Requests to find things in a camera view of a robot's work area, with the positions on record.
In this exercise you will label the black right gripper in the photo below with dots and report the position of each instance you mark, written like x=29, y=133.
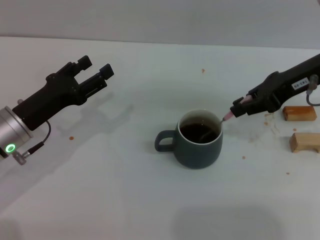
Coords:
x=282, y=85

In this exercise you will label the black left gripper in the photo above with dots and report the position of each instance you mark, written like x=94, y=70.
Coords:
x=57, y=95

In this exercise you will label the grey ceramic cup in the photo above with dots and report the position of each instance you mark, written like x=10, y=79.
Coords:
x=200, y=155

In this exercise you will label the dark stained wooden block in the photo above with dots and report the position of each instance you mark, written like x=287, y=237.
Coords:
x=298, y=113

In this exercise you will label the light wooden block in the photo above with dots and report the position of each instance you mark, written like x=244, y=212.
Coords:
x=303, y=142

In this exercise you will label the dark coffee liquid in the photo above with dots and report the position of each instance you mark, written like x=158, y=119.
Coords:
x=192, y=132

